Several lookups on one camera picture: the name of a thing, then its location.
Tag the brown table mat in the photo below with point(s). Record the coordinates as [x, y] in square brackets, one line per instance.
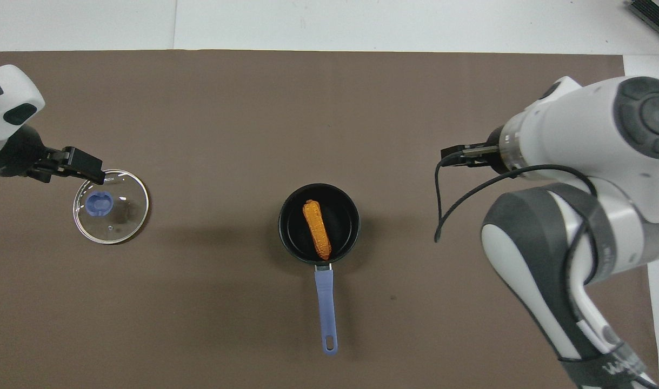
[307, 108]

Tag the orange corn cob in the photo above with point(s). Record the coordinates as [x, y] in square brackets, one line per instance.
[317, 229]

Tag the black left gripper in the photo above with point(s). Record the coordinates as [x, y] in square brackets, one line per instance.
[18, 154]

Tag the dark ribbed metal object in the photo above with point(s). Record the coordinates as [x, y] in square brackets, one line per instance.
[656, 13]

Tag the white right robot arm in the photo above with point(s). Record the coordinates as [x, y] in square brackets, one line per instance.
[578, 135]

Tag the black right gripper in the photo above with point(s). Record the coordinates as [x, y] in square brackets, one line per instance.
[499, 146]

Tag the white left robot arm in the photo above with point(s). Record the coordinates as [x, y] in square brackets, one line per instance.
[10, 92]

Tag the glass lid with blue knob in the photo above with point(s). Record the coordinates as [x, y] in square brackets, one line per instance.
[118, 210]

